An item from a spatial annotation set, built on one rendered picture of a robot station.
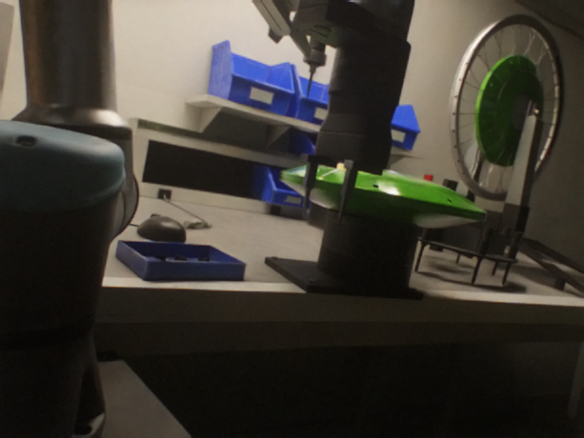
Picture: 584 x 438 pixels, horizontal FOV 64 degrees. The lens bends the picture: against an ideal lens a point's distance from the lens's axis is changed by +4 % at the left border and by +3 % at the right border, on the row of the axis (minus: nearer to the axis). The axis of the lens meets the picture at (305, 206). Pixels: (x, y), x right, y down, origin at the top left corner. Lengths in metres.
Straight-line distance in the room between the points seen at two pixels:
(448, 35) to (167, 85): 1.20
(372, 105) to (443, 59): 1.66
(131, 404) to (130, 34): 1.18
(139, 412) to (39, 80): 0.27
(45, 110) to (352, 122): 0.26
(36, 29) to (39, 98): 0.05
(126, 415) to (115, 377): 0.06
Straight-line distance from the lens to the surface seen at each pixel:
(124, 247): 0.60
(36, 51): 0.44
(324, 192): 0.59
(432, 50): 2.07
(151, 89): 1.48
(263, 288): 0.58
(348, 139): 0.46
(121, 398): 0.45
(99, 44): 0.44
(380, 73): 0.46
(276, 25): 0.92
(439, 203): 0.59
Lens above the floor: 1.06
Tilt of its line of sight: 4 degrees down
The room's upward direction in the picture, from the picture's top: 11 degrees clockwise
